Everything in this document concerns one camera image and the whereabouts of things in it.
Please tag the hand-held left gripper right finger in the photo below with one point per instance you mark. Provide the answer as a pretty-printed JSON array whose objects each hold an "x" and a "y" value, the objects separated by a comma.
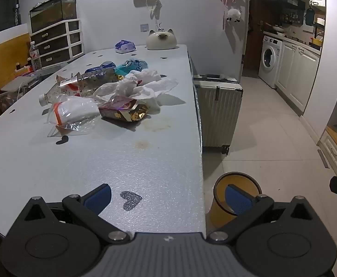
[{"x": 237, "y": 202}]

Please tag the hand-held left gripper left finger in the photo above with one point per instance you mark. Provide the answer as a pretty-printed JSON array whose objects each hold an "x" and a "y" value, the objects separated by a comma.
[{"x": 97, "y": 200}]

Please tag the yellow trash bin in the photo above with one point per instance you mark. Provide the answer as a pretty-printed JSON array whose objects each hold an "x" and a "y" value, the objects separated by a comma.
[{"x": 219, "y": 210}]

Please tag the clear zip bag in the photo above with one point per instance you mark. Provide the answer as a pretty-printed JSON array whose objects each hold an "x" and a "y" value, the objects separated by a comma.
[{"x": 76, "y": 111}]

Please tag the gold snack wrapper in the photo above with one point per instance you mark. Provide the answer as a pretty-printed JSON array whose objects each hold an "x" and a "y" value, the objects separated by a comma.
[{"x": 134, "y": 114}]

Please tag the crushed clear plastic bottle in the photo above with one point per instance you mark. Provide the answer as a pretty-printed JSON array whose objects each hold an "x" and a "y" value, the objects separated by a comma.
[{"x": 53, "y": 95}]

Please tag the brown printed paper packet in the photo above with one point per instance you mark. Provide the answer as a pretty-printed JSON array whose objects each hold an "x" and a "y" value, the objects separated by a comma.
[{"x": 70, "y": 88}]

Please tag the white plastic bag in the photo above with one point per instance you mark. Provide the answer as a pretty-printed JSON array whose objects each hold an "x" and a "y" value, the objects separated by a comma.
[{"x": 145, "y": 91}]

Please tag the crushed blue drink can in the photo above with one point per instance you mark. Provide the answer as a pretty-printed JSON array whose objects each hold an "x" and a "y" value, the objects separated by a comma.
[{"x": 97, "y": 70}]

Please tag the teal plastic pouch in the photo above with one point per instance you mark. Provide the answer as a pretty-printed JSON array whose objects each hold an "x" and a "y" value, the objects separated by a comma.
[{"x": 128, "y": 67}]

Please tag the white wooden-top side cabinet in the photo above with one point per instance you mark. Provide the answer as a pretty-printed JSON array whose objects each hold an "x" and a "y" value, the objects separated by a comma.
[{"x": 334, "y": 150}]

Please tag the white ribbed suitcase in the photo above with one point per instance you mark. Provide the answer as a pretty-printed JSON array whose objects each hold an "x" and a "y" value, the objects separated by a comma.
[{"x": 219, "y": 112}]

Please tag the white kitchen base cabinets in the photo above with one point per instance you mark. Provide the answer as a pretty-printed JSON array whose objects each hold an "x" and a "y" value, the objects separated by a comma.
[{"x": 297, "y": 72}]

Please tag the white washing machine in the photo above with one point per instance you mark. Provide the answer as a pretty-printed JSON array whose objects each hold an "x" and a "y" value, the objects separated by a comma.
[{"x": 269, "y": 60}]

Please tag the clear water bottle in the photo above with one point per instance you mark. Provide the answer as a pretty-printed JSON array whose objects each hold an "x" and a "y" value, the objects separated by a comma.
[{"x": 35, "y": 59}]

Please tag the blue tissue pack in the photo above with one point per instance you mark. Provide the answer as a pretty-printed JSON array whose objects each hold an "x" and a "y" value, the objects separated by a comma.
[{"x": 125, "y": 46}]

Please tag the white drawer cabinet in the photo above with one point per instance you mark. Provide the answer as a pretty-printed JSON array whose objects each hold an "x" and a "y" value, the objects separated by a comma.
[{"x": 56, "y": 43}]

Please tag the teal hanging bag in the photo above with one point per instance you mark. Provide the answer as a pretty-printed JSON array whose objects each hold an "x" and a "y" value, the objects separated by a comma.
[{"x": 309, "y": 17}]

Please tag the white cat-shaped ornament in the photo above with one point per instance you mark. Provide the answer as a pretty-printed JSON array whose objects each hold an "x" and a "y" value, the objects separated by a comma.
[{"x": 161, "y": 40}]

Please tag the silver bow ornament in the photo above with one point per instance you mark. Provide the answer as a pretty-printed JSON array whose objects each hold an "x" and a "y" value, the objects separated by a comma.
[{"x": 160, "y": 27}]

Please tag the white plush sheep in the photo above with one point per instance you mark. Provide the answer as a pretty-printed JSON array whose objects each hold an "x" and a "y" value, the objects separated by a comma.
[{"x": 233, "y": 15}]

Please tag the glass fish tank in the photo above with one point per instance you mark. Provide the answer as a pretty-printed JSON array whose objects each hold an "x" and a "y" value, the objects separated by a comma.
[{"x": 53, "y": 14}]

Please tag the dark range hood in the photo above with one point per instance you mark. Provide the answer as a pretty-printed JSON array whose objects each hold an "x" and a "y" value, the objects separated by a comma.
[{"x": 285, "y": 1}]

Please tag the white wall switch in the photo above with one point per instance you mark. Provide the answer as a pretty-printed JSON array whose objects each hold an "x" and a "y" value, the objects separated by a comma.
[{"x": 144, "y": 27}]

